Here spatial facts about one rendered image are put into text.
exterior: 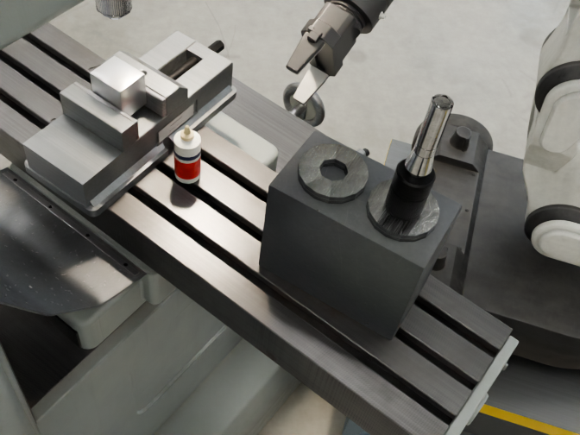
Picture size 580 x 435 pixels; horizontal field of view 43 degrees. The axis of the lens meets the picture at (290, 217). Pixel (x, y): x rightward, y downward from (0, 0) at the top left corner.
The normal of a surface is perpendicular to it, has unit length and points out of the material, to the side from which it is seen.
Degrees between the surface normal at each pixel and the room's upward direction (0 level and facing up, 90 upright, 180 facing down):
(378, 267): 90
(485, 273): 0
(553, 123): 90
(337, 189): 0
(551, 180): 90
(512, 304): 0
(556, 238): 90
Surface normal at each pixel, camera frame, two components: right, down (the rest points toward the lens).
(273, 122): 0.11, -0.60
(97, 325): 0.79, 0.54
